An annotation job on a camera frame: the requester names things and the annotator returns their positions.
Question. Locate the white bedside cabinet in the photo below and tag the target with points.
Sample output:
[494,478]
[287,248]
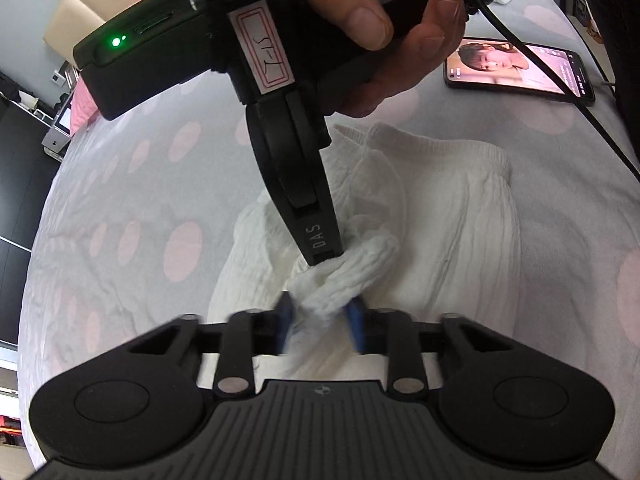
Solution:
[56,132]

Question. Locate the pink pillow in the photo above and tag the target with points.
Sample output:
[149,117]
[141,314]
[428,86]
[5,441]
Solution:
[82,107]

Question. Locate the person's right hand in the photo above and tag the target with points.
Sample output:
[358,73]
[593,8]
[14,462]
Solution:
[360,15]

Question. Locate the black sliding wardrobe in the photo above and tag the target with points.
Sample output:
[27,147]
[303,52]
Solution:
[20,200]

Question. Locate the grey pink-dotted bed cover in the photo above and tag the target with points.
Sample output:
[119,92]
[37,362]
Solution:
[150,185]

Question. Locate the white crinkled pants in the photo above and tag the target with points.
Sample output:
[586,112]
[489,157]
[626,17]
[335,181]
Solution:
[450,240]

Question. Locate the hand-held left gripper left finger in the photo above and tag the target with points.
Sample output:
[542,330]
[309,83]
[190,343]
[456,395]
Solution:
[285,322]

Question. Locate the black smartphone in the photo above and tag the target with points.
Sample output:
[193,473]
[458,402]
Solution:
[500,67]

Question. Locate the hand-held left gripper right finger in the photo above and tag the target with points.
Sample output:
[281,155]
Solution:
[356,325]

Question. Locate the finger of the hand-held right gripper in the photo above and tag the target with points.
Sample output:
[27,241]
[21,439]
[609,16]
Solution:
[325,250]

